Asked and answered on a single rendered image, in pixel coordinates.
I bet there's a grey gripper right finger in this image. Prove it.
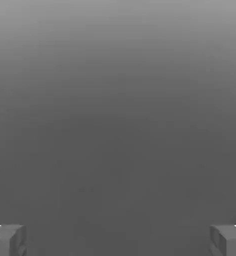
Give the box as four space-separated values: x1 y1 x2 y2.
209 224 236 256

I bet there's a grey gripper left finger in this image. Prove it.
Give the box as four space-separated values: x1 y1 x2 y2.
0 224 28 256

